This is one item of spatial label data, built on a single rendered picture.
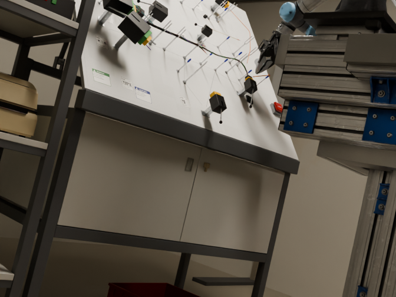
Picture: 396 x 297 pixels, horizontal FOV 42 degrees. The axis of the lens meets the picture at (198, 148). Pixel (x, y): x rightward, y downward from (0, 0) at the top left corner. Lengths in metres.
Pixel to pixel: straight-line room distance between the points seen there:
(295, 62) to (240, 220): 1.05
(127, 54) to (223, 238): 0.89
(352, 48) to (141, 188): 1.02
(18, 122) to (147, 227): 0.65
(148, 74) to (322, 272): 2.39
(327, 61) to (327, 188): 2.63
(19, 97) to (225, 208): 1.01
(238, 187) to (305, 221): 1.80
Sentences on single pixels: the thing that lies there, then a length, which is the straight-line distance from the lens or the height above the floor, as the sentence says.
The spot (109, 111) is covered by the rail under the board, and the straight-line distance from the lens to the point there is 1.82.
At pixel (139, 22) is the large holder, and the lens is 1.97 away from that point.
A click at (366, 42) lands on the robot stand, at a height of 1.05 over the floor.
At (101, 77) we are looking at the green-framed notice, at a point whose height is 0.93.
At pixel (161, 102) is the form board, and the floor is 0.91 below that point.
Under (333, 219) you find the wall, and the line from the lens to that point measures 3.97.
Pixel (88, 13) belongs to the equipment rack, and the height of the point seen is 1.10.
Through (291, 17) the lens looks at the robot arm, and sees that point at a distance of 2.30.
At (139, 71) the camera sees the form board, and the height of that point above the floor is 1.01.
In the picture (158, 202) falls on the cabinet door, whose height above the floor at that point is 0.54.
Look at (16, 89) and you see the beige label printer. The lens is 1.75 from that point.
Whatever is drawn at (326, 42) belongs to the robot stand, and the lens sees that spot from 1.47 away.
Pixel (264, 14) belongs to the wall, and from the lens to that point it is 4.74.
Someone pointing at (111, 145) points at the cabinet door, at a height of 0.71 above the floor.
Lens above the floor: 0.64
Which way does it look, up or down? 4 degrees up
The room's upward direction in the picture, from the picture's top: 13 degrees clockwise
